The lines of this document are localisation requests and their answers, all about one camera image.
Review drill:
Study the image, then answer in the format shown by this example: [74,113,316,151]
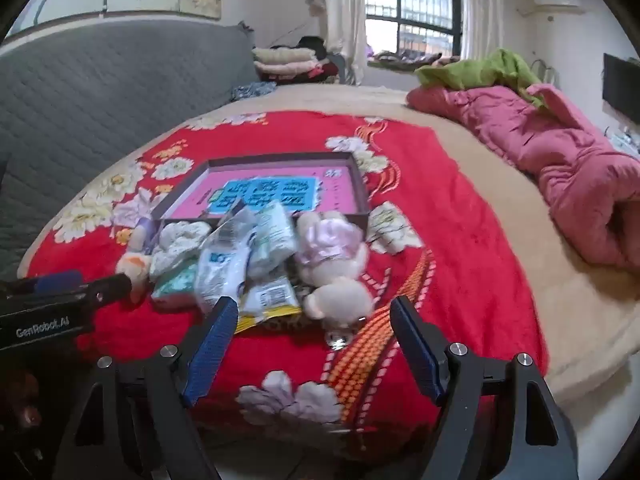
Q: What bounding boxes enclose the pink quilt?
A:
[405,82,640,276]

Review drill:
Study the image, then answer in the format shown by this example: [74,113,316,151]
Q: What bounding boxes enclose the grey quilted headboard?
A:
[0,24,262,281]

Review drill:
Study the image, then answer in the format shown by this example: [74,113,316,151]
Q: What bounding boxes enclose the dark floral cloth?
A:
[230,81,277,103]

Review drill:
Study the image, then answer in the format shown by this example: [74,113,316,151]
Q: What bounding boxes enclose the white television shelf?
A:
[602,125,640,157]

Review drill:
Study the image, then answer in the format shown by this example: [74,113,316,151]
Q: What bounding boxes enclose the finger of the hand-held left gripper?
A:
[7,270,83,297]
[75,273,134,307]

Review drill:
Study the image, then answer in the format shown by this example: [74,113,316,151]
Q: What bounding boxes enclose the blankets on windowsill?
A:
[367,50,451,73]

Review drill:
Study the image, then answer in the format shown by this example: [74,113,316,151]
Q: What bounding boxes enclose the beige bed sheet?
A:
[17,82,640,401]

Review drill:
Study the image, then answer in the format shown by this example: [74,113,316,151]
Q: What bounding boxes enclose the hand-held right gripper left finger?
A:
[52,296,239,480]

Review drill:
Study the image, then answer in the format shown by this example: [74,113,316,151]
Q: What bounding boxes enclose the black wall television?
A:
[601,52,640,126]

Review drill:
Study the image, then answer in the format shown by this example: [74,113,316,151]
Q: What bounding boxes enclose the large white blue packet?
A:
[194,205,257,313]

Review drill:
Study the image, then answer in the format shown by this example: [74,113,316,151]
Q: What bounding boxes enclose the green wipes pack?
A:
[150,259,201,309]

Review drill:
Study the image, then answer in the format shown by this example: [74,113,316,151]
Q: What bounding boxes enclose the stack of folded clothes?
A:
[251,35,347,86]

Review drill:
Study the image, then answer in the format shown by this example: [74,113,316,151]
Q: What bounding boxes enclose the cream teddy in pink dress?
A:
[294,210,376,323]

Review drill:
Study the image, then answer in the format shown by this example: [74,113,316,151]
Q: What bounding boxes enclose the white floral scrunchie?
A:
[150,221,213,278]

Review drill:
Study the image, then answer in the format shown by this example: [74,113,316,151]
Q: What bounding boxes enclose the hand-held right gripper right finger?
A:
[389,296,581,480]

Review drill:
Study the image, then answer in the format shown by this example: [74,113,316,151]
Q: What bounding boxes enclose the small green floral tissue pack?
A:
[248,201,300,281]

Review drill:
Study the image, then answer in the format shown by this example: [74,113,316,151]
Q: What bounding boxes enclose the person's left hand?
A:
[5,372,44,441]

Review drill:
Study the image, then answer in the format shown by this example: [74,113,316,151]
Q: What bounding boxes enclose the red floral blanket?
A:
[17,110,548,461]

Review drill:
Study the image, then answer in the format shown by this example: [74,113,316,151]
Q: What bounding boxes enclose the cream plush rabbit purple ears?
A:
[116,212,153,302]

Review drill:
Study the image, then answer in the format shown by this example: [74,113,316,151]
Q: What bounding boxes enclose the barred window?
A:
[364,0,463,58]

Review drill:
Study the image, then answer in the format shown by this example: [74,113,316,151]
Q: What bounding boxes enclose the white curtain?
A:
[322,0,371,86]
[460,0,504,61]

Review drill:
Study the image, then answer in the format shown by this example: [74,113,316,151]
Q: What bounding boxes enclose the green blanket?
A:
[415,49,544,109]

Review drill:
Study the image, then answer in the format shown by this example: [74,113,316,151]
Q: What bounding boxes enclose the pink and blue printed book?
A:
[162,162,358,218]

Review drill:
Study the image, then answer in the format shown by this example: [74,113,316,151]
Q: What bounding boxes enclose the shallow grey cardboard box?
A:
[150,152,371,231]

